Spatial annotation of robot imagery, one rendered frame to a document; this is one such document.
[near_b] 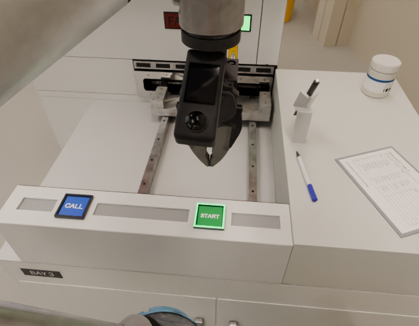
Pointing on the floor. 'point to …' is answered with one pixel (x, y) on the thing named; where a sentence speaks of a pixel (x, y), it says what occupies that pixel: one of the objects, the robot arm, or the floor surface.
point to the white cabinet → (209, 298)
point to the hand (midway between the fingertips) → (209, 163)
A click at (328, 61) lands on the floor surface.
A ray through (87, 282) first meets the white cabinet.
